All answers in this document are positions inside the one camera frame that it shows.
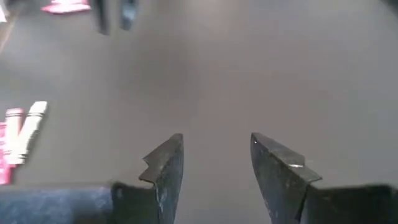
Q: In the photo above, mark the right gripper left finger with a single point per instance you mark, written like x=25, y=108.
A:
x=164, y=174

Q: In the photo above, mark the black table mat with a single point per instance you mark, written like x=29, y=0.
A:
x=217, y=77

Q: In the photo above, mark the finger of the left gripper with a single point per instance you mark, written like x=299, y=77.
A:
x=129, y=12
x=102, y=15

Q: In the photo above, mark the white crayon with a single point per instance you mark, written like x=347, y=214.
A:
x=28, y=130

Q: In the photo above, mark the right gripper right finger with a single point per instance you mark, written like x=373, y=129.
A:
x=280, y=180

